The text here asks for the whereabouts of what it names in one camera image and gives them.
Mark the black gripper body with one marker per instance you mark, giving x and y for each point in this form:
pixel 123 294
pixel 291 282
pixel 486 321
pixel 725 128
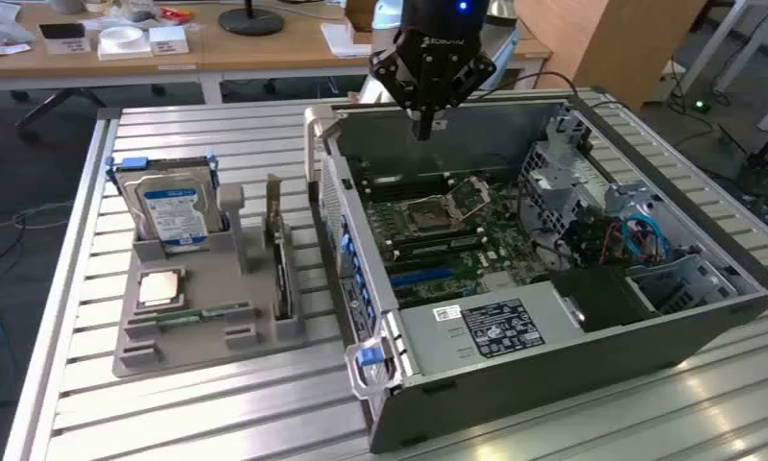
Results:
pixel 442 29

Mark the graphics card with metal bracket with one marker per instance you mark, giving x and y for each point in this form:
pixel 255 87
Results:
pixel 284 283

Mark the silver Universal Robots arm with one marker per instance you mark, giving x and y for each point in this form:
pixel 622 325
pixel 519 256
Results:
pixel 386 12

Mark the white paper stack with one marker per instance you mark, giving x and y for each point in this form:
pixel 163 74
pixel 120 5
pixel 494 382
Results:
pixel 346 43

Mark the brown cardboard box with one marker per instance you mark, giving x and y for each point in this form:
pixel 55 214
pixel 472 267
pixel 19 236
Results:
pixel 359 16

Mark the wooden desk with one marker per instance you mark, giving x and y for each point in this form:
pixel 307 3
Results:
pixel 256 53

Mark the wooden cabinet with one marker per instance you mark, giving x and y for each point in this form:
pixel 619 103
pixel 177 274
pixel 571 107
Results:
pixel 621 43

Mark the black round lamp base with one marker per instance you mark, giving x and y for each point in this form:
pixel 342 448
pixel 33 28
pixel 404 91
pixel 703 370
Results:
pixel 251 23

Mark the perforated metal drive cage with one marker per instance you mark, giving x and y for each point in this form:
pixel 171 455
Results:
pixel 551 182

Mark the CPU socket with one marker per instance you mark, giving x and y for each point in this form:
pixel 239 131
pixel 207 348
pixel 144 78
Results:
pixel 430 216

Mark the plain white box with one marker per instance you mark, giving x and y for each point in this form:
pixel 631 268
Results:
pixel 168 41

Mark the red small item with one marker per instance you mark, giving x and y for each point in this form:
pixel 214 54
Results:
pixel 173 15

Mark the device with green light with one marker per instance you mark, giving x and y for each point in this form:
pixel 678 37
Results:
pixel 699 104

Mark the installed green RAM stick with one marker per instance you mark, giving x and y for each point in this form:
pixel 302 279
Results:
pixel 444 245

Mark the green motherboard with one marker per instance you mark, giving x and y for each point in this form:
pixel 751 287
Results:
pixel 499 249

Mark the blue slot retention clip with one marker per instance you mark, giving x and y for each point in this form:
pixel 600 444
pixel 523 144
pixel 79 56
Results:
pixel 371 319
pixel 363 298
pixel 352 262
pixel 358 279

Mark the white box with tape roll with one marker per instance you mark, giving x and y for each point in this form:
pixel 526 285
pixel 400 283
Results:
pixel 124 43

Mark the blue expansion slot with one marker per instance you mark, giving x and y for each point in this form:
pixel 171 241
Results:
pixel 423 277

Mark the hard disk in blue caddy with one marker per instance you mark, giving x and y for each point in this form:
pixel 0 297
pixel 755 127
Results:
pixel 169 211

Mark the grey plastic parts rack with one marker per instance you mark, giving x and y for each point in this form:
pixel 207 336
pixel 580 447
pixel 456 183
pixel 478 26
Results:
pixel 218 269

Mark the white box with black top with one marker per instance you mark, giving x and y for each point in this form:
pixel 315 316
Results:
pixel 67 38

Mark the black office chair base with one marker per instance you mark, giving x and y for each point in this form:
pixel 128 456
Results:
pixel 57 103

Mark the metal disk bay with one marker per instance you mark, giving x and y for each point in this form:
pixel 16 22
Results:
pixel 679 288

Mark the CPU chip with metal lid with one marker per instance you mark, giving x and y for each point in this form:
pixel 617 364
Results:
pixel 160 288

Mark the grey power supply unit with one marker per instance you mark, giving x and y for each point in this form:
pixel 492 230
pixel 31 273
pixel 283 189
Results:
pixel 432 348

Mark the green loose RAM stick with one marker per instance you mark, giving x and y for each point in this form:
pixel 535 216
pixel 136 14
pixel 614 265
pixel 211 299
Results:
pixel 186 314

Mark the white card with red label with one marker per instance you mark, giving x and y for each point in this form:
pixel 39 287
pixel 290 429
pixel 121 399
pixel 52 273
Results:
pixel 7 49

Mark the blue case latch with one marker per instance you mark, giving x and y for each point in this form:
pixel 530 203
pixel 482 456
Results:
pixel 368 359

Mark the clear plastic bag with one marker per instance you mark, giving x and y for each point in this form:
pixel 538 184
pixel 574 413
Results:
pixel 0 24

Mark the dark grey open PC case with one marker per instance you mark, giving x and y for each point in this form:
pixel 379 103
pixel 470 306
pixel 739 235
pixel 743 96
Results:
pixel 551 379

